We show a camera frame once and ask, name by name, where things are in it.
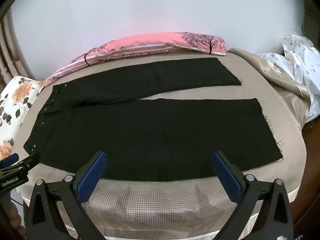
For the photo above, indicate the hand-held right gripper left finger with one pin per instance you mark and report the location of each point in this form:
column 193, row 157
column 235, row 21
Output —
column 91, row 177

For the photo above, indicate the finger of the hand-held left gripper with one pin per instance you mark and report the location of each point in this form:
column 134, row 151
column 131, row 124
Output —
column 30, row 160
column 8, row 160

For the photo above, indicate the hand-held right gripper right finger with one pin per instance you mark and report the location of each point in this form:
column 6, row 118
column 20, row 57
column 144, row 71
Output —
column 226, row 177

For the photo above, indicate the black pants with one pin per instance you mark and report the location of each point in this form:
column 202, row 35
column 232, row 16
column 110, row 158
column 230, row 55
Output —
column 150, row 135

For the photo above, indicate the person's left hand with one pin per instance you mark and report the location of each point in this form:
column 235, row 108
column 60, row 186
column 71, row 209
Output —
column 16, row 217

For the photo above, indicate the white floral pillow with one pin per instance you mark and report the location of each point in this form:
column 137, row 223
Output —
column 15, row 97

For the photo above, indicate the beige woven bed cover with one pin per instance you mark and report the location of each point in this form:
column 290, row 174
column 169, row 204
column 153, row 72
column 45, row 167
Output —
column 155, row 205

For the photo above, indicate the beige curtain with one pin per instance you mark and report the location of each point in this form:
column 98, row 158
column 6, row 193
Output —
column 8, row 52

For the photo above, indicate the beige satin blanket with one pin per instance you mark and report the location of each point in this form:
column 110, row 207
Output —
column 275, row 77

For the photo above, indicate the white spotted sheet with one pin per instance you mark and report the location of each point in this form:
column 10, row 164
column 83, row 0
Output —
column 302, row 65

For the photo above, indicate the pink striped tree-print pillow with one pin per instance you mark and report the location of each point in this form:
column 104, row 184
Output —
column 150, row 42

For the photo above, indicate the dark wooden furniture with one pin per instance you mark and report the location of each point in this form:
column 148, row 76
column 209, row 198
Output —
column 311, row 12

